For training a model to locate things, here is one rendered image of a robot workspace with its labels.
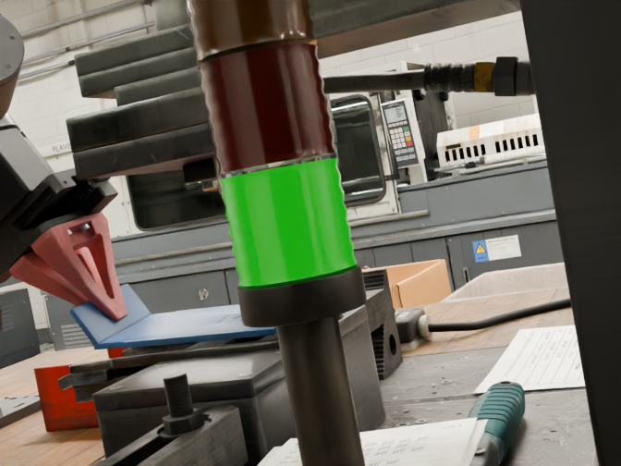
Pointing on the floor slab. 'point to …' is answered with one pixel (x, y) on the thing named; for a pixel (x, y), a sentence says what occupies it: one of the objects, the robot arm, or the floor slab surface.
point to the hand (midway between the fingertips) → (112, 312)
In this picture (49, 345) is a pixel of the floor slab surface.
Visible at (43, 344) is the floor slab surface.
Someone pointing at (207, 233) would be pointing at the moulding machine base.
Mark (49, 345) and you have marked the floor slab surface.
